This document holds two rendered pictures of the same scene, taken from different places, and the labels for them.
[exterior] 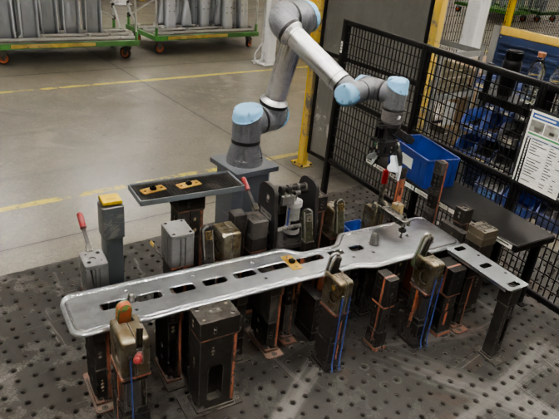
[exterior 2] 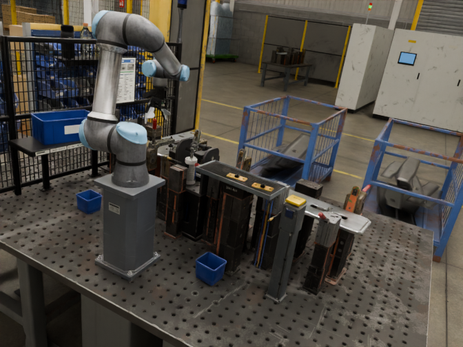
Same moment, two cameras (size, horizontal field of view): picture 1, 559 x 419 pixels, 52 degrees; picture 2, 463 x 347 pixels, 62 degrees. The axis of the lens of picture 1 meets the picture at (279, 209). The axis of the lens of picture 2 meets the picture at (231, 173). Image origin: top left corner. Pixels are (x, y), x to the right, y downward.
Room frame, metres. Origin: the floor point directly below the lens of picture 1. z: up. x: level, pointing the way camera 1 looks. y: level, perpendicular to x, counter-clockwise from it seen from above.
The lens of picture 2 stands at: (2.42, 1.63, 1.77)
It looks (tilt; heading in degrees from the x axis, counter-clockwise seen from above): 22 degrees down; 245
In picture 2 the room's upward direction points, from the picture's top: 8 degrees clockwise
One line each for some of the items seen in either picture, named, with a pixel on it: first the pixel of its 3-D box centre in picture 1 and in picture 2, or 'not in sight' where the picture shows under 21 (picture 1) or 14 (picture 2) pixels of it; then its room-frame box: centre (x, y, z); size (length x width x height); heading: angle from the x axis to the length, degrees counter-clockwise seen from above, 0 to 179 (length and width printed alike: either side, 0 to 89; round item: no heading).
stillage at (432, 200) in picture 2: not in sight; (411, 181); (-0.78, -0.89, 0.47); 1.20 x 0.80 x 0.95; 41
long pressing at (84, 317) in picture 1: (287, 266); (238, 177); (1.58, -0.04, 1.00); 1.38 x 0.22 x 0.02; 123
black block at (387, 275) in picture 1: (381, 311); not in sight; (1.60, -0.38, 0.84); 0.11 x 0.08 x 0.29; 33
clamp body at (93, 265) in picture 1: (96, 307); (321, 253); (1.42, 0.53, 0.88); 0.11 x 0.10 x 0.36; 33
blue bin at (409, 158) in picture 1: (422, 160); (65, 126); (2.41, -0.61, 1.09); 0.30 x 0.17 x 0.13; 23
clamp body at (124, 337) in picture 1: (131, 382); (348, 225); (1.12, 0.34, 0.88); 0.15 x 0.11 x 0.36; 33
